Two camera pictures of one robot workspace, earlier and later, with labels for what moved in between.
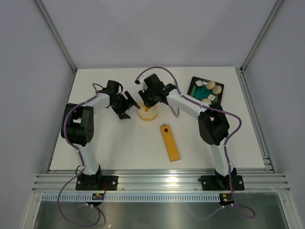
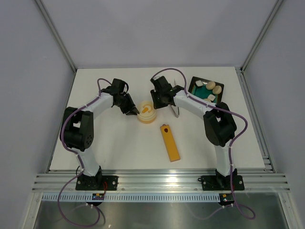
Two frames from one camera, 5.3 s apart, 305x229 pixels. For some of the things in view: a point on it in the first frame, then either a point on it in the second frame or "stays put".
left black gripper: x=127 y=106 -> x=131 y=109
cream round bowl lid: x=151 y=112 stays put
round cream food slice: x=217 y=89 stays put
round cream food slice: x=210 y=85 stays put
